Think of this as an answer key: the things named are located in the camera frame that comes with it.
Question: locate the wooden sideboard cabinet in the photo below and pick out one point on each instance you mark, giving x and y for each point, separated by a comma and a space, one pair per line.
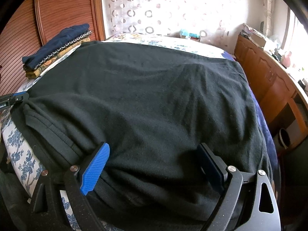
281, 99

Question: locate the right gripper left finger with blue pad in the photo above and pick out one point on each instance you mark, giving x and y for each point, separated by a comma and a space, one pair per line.
47, 211

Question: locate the blue tissue box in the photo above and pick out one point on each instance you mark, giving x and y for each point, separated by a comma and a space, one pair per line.
190, 36

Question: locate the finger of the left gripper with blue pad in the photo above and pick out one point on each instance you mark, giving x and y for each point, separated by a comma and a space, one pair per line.
18, 97

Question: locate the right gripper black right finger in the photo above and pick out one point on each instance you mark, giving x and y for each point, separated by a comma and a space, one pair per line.
260, 212

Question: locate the blue floral white sheet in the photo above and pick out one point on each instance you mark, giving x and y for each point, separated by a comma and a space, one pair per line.
17, 186

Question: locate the black t-shirt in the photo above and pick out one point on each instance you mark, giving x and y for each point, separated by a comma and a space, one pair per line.
153, 106

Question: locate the circle patterned sheer curtain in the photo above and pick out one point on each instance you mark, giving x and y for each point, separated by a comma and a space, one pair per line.
213, 20

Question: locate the yellow patterned folded garment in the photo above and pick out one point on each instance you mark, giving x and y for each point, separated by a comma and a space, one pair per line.
55, 60

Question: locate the navy folded garment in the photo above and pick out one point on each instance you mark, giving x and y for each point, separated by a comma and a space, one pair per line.
66, 38

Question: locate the wooden wardrobe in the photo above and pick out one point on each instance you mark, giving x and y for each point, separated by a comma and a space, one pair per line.
34, 23

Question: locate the cardboard box on cabinet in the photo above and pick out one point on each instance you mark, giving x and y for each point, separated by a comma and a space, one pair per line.
256, 37

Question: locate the pink ceramic jar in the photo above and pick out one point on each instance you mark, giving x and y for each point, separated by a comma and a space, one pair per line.
286, 59

